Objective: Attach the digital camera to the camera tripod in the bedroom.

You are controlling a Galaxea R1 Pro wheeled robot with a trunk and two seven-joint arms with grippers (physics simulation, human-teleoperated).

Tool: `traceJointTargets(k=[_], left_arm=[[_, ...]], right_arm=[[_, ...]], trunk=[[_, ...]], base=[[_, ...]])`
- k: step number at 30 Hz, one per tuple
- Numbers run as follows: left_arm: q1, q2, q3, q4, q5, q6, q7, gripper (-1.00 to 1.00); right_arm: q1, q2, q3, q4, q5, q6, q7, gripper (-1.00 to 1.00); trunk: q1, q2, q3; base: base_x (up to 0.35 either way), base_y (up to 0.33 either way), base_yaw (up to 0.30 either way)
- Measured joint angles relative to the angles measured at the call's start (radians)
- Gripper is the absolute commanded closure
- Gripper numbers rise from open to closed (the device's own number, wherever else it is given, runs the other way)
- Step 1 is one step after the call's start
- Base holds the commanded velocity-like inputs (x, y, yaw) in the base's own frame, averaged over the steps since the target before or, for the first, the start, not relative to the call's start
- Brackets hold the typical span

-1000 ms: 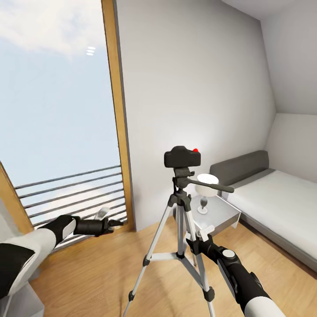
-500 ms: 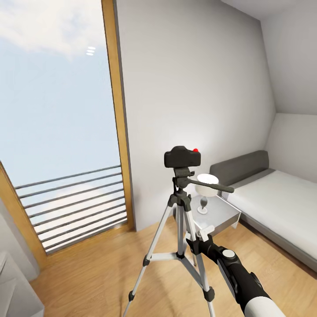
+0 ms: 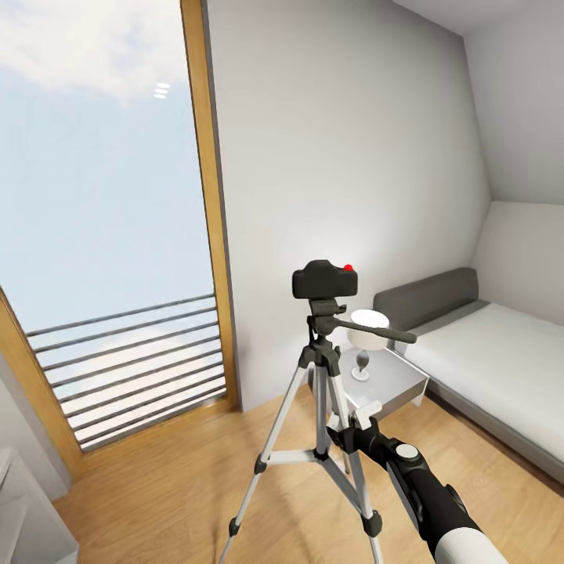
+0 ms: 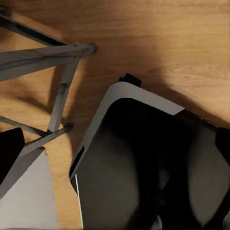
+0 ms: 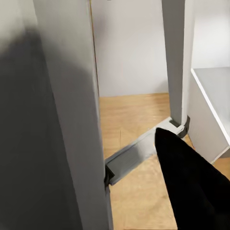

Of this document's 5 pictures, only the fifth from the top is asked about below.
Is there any camera tripod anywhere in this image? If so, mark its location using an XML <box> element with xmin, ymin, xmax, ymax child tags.
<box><xmin>0</xmin><ymin>0</ymin><xmax>196</xmax><ymax>230</ymax></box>

